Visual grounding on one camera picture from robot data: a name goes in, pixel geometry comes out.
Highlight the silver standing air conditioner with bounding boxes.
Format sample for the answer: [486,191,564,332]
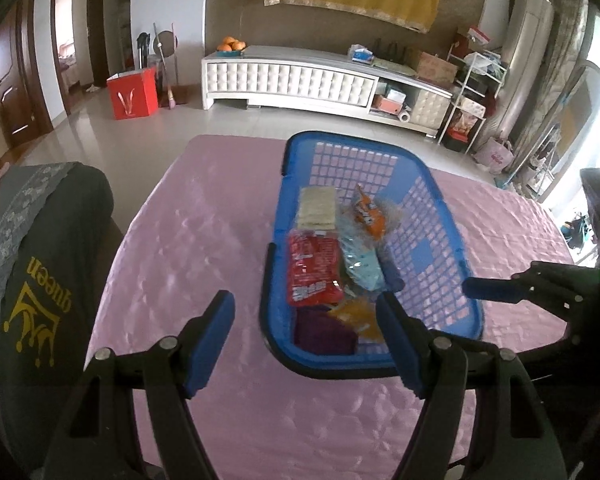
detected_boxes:
[483,0,554,140]

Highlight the brown wooden door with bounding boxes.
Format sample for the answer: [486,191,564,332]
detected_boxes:
[0,0,52,167]

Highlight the blue striped snack bag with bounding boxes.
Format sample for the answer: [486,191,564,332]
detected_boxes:
[336,205,405,294]

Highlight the cardboard box on cabinet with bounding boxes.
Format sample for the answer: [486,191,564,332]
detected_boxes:
[415,51,458,89]

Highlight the pink quilted tablecloth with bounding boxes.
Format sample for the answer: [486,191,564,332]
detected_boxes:
[88,136,572,479]

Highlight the purple snack packet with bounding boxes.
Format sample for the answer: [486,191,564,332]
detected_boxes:
[294,307,358,356]

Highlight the red gift box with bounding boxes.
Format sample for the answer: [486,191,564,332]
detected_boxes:
[107,67,158,120]

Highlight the white metal shelf rack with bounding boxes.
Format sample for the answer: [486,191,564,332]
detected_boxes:
[437,34,507,154]

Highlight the dark chair with cover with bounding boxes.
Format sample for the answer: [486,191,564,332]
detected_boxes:
[0,162,121,479]

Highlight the red cracker packet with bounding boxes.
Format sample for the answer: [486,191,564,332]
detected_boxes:
[287,186,343,308]

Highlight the oranges on cabinet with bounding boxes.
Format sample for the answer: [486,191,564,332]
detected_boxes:
[216,36,247,55]

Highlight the blue plastic basket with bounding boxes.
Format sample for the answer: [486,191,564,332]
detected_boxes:
[260,131,483,380]

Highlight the blue tissue box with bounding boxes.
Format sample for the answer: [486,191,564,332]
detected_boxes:
[348,44,375,64]

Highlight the white tufted tv cabinet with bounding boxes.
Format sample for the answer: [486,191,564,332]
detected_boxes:
[201,46,452,138]

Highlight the orange snack pouch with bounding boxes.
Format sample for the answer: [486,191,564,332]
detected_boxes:
[327,297,384,344]

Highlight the orange long snack packet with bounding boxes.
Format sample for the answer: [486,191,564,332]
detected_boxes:
[351,184,387,240]

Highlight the pink shopping bag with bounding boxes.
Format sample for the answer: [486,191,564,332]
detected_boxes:
[474,136,514,174]

